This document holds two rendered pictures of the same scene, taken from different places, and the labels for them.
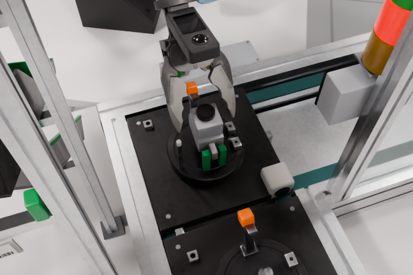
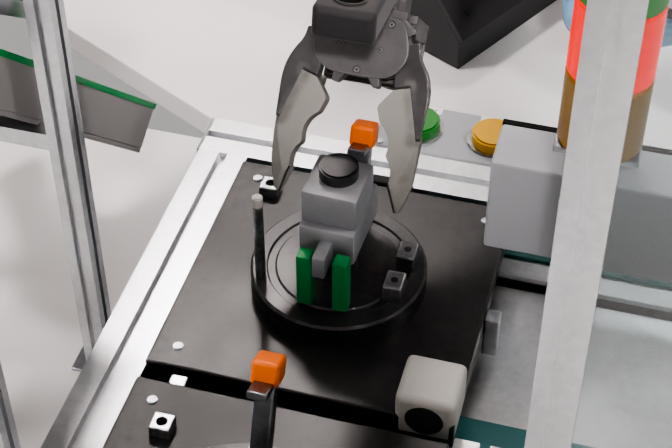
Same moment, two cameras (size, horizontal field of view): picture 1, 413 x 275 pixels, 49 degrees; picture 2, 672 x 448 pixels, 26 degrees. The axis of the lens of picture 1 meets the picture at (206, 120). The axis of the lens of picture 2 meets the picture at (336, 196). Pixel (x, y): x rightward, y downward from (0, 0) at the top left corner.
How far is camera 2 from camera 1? 0.54 m
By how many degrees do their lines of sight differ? 26
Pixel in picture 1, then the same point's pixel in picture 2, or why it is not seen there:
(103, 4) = not seen: outside the picture
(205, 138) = (317, 223)
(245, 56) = not seen: hidden behind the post
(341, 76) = (521, 139)
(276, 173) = (430, 375)
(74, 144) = (51, 81)
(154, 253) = (108, 392)
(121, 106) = (256, 141)
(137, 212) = (138, 318)
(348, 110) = (521, 222)
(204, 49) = (341, 13)
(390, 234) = not seen: outside the picture
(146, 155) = (225, 235)
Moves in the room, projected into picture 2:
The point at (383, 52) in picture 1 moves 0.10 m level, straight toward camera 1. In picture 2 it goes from (567, 94) to (410, 145)
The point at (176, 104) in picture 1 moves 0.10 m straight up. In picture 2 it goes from (289, 127) to (286, 18)
